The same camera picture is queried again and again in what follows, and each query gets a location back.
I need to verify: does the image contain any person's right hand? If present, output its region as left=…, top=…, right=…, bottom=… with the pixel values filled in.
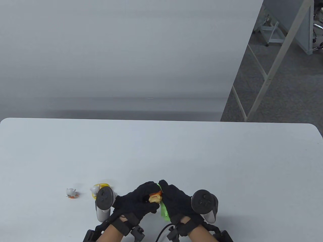
left=158, top=179, right=203, bottom=224

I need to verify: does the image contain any person's left hand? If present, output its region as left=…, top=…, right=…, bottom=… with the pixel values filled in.
left=112, top=181, right=160, bottom=223

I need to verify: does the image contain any green cleaning cloth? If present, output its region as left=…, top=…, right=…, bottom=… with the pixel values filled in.
left=156, top=183, right=170, bottom=222

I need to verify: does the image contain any orange-shelled tan dog ornament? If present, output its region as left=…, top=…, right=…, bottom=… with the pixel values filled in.
left=148, top=191, right=162, bottom=203

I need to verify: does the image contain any yellow boat animals ornament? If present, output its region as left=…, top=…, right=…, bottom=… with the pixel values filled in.
left=90, top=184, right=111, bottom=199

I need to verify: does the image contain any person's left forearm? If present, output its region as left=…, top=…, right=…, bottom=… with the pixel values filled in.
left=97, top=222, right=124, bottom=242

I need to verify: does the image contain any person's right forearm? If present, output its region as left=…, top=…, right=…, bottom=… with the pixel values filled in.
left=188, top=223, right=218, bottom=242

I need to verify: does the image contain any right grey black controller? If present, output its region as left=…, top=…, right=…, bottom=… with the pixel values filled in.
left=191, top=190, right=219, bottom=223

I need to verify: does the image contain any grey black controller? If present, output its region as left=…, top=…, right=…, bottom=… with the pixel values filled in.
left=95, top=187, right=118, bottom=223
left=191, top=190, right=219, bottom=223

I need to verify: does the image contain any left grey black controller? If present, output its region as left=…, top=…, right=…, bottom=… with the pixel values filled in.
left=95, top=187, right=118, bottom=223

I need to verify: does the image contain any white backdrop panel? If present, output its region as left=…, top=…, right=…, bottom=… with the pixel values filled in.
left=0, top=0, right=264, bottom=122

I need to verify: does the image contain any grey partition panel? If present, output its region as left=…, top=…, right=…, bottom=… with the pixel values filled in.
left=264, top=0, right=314, bottom=55

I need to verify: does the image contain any office chair base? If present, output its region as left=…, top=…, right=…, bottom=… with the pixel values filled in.
left=312, top=0, right=323, bottom=52

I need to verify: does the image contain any black left wrist mount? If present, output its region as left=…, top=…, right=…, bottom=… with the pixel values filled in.
left=83, top=213, right=145, bottom=242

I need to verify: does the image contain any black cable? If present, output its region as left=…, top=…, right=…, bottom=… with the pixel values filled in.
left=155, top=223, right=175, bottom=242

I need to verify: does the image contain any white metal support frame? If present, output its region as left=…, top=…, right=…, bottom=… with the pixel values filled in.
left=231, top=0, right=314, bottom=122

